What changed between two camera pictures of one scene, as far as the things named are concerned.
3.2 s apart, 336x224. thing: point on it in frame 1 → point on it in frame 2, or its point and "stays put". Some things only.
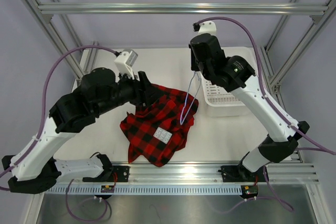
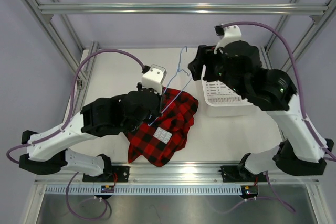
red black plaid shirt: [157, 130] stays put
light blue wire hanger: [182, 109] → [169, 83]
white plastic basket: [220, 103] stays put
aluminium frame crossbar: [183, 8] stays put
